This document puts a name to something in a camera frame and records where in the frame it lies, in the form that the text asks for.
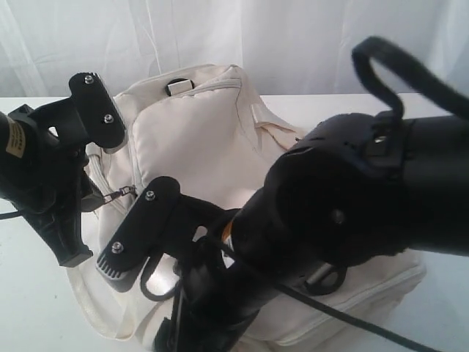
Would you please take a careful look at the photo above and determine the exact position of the white backdrop curtain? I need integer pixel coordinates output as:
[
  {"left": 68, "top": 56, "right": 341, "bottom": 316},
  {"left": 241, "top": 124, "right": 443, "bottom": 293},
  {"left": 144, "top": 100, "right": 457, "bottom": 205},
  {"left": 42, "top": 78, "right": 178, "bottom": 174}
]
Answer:
[{"left": 1, "top": 1, "right": 468, "bottom": 97}]

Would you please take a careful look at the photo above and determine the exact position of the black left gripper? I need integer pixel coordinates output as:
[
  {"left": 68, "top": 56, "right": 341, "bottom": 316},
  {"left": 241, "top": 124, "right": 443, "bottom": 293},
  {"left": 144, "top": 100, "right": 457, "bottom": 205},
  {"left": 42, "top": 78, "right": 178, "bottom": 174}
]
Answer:
[{"left": 1, "top": 106, "right": 104, "bottom": 267}]

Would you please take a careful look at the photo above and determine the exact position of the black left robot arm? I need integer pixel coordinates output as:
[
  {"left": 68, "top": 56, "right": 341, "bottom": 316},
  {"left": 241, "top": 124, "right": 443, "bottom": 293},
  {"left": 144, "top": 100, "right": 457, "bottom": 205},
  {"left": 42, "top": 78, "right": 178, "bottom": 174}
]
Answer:
[{"left": 1, "top": 104, "right": 102, "bottom": 268}]

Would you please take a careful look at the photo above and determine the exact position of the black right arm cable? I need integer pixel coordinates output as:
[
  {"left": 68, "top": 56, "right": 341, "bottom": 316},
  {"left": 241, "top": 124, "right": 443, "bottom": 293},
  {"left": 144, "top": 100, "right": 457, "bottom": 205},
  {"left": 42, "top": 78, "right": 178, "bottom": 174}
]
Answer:
[{"left": 141, "top": 34, "right": 469, "bottom": 352}]

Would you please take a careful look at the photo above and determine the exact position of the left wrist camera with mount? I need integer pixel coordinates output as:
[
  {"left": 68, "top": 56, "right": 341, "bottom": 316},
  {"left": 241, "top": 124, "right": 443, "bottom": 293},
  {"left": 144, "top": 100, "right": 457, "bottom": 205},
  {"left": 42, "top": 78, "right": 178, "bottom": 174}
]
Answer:
[{"left": 46, "top": 73, "right": 127, "bottom": 153}]

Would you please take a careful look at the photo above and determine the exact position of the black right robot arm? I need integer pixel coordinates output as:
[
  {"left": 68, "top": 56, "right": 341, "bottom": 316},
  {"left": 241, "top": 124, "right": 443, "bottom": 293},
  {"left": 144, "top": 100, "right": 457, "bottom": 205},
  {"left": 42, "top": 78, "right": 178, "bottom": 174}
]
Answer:
[{"left": 154, "top": 114, "right": 468, "bottom": 351}]

